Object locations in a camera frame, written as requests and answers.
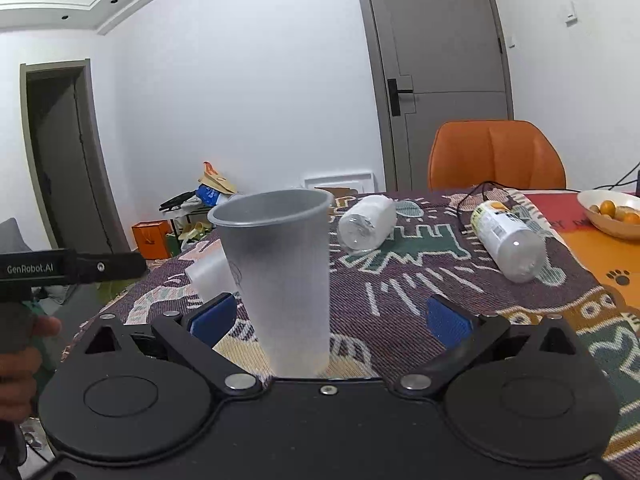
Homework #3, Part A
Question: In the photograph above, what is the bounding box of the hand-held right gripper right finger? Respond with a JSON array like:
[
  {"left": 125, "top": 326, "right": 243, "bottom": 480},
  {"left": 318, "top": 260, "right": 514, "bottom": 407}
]
[{"left": 394, "top": 295, "right": 584, "bottom": 402}]

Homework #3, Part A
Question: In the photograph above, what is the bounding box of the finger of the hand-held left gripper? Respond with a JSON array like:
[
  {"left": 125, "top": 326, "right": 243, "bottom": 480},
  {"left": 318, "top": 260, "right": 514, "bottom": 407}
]
[{"left": 75, "top": 252, "right": 149, "bottom": 284}]

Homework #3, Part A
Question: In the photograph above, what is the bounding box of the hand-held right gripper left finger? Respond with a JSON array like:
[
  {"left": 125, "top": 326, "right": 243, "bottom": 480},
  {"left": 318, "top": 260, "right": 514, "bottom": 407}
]
[{"left": 75, "top": 293, "right": 264, "bottom": 397}]

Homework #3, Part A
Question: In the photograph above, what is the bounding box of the translucent grey plastic cup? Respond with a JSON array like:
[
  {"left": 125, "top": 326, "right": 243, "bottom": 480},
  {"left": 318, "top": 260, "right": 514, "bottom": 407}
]
[{"left": 207, "top": 189, "right": 335, "bottom": 379}]

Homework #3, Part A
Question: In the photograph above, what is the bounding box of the white plastic cup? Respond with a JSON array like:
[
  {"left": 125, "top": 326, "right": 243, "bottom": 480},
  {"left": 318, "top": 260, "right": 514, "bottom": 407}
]
[{"left": 184, "top": 247, "right": 242, "bottom": 302}]

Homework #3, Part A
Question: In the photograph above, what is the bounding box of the person's left hand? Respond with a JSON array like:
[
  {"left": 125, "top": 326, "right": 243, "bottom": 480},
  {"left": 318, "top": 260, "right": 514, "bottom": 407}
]
[{"left": 0, "top": 315, "right": 62, "bottom": 424}]

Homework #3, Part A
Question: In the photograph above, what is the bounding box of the orange paper bag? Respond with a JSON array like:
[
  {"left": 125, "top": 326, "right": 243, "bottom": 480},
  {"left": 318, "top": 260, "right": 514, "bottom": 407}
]
[{"left": 131, "top": 220, "right": 174, "bottom": 261}]

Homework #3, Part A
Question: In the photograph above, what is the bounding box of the printed patterned blanket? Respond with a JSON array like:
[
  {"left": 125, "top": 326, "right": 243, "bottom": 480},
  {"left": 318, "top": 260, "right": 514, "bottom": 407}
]
[{"left": 70, "top": 187, "right": 640, "bottom": 467}]

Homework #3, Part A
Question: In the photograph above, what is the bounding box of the yellow label plastic bottle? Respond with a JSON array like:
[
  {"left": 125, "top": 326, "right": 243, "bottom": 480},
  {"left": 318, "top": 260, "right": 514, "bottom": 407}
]
[{"left": 469, "top": 200, "right": 549, "bottom": 284}]

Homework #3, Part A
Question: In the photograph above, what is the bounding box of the dark brown door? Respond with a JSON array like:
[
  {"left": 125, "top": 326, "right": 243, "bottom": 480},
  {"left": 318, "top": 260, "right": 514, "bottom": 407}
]
[{"left": 19, "top": 59, "right": 132, "bottom": 262}]

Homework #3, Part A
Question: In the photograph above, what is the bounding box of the clear plastic bottle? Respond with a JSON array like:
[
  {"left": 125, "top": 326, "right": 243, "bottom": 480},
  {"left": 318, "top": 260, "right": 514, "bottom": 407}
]
[{"left": 337, "top": 195, "right": 398, "bottom": 254}]

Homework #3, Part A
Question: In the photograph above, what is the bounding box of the flame print paper bag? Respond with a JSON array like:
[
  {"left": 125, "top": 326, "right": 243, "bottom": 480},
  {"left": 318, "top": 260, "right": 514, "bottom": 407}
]
[{"left": 199, "top": 161, "right": 239, "bottom": 194}]

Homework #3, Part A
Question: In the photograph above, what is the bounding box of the orange paw print mat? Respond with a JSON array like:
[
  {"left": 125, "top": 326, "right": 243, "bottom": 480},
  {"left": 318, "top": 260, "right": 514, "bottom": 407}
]
[{"left": 521, "top": 190, "right": 640, "bottom": 333}]

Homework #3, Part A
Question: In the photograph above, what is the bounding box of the orange chair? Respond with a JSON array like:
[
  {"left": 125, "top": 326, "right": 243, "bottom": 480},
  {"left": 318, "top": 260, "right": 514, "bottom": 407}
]
[{"left": 427, "top": 120, "right": 568, "bottom": 192}]

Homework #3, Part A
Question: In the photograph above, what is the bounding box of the cream bowl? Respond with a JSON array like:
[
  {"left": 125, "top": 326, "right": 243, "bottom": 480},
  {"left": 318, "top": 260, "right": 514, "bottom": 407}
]
[{"left": 577, "top": 189, "right": 640, "bottom": 240}]

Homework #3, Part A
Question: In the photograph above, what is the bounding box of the grey door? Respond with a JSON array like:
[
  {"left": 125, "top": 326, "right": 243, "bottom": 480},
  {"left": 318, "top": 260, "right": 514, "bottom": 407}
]
[{"left": 351, "top": 0, "right": 516, "bottom": 194}]

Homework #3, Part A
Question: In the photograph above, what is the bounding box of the black cable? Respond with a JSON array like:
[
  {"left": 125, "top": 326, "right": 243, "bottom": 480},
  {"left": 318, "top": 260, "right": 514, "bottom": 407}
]
[
  {"left": 594, "top": 160, "right": 640, "bottom": 192},
  {"left": 446, "top": 182, "right": 512, "bottom": 212}
]

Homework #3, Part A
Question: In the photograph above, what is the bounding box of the black door handle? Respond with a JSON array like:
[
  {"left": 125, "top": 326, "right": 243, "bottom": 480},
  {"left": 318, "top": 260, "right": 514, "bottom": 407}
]
[{"left": 387, "top": 77, "right": 415, "bottom": 117}]

